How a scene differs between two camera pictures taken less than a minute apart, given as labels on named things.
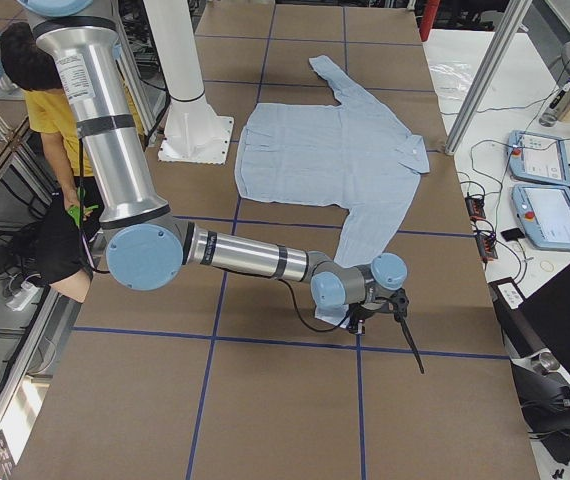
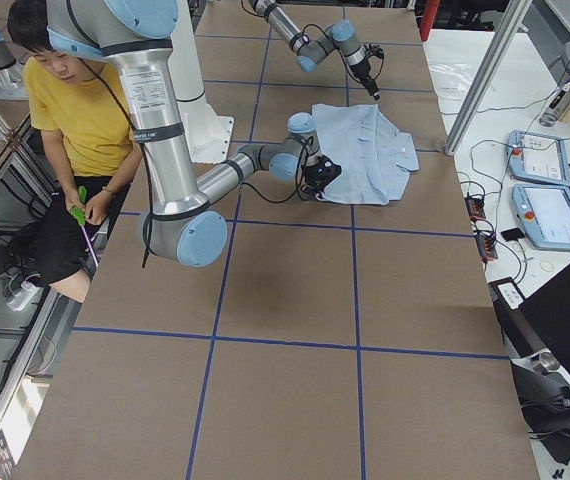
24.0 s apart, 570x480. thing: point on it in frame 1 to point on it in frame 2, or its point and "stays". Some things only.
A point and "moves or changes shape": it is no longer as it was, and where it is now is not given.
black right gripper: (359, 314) to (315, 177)
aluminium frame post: (515, 13) stays
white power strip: (26, 293) stays
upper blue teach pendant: (539, 158) stays
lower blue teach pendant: (551, 218) stays
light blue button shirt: (349, 154) moves or changes shape
